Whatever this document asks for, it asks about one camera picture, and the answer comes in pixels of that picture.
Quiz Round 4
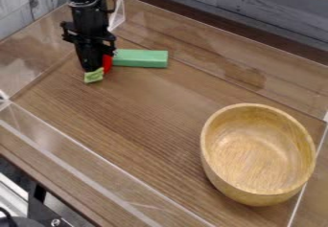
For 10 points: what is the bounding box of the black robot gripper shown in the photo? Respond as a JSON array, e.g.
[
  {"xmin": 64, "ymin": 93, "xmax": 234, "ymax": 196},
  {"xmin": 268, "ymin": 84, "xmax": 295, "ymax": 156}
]
[{"xmin": 60, "ymin": 5, "xmax": 117, "ymax": 72}]

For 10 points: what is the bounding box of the red plush strawberry toy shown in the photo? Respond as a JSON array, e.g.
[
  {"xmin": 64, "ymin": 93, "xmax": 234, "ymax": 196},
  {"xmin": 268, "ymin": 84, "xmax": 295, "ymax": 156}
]
[{"xmin": 83, "ymin": 54, "xmax": 114, "ymax": 84}]

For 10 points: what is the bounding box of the green rectangular block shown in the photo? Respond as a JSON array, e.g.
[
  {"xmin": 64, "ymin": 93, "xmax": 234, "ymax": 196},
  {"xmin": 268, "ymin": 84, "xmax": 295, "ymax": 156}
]
[{"xmin": 113, "ymin": 49, "xmax": 167, "ymax": 68}]

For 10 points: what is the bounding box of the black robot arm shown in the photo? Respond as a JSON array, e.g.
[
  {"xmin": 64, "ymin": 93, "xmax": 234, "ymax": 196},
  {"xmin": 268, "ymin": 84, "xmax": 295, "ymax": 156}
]
[{"xmin": 60, "ymin": 0, "xmax": 117, "ymax": 74}]

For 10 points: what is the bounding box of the wooden bowl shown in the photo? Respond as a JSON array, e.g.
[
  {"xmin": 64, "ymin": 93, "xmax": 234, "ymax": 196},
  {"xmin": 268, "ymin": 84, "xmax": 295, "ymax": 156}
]
[{"xmin": 200, "ymin": 103, "xmax": 316, "ymax": 207}]

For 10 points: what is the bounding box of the clear acrylic corner bracket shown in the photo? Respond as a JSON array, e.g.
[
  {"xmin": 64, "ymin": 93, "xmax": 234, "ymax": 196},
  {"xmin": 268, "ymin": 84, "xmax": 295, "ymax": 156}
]
[{"xmin": 107, "ymin": 0, "xmax": 126, "ymax": 32}]

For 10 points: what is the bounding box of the clear acrylic barrier wall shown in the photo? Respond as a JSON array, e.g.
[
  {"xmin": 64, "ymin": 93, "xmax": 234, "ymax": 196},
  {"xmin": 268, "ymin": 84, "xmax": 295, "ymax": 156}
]
[{"xmin": 0, "ymin": 0, "xmax": 328, "ymax": 227}]

